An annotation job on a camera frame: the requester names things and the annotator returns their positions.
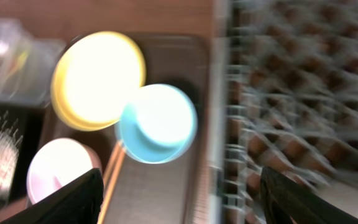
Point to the grey dishwasher rack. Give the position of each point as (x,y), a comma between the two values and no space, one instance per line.
(287,80)

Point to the brown serving tray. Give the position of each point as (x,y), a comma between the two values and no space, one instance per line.
(163,193)

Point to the white bowl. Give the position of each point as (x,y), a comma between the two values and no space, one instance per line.
(56,164)

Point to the right wooden chopstick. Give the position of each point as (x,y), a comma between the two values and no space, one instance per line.
(108,192)

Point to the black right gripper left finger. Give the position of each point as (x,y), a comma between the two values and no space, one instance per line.
(78,202)

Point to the yellow plate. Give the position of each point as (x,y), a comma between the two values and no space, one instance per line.
(94,79)

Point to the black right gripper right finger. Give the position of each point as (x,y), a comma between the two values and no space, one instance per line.
(285,202)

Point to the black waste tray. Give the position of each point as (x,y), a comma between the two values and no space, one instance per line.
(30,126)

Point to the left wooden chopstick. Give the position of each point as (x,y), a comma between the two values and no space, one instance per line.
(118,149)

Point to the wooden chopstick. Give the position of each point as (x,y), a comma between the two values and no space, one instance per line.
(118,149)
(108,192)

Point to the clear plastic waste bin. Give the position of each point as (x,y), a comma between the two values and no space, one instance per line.
(26,64)

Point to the light blue bowl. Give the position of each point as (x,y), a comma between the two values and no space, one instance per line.
(158,124)

